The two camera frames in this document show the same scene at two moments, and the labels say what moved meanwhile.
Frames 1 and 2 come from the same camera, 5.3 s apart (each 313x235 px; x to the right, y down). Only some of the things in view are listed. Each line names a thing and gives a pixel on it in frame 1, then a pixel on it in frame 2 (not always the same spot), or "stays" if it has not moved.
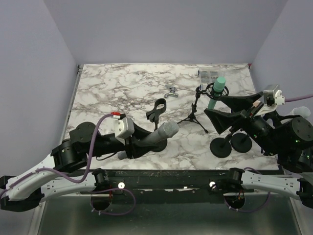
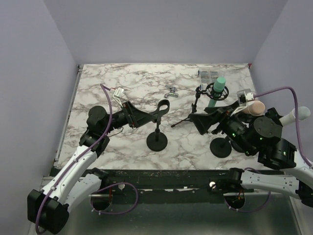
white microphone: (303, 111) stays
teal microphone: (218, 86) stays
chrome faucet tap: (172, 93) stays
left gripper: (140, 148) to (137, 117)
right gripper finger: (223, 121) to (203, 122)
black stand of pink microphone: (221, 147) stays
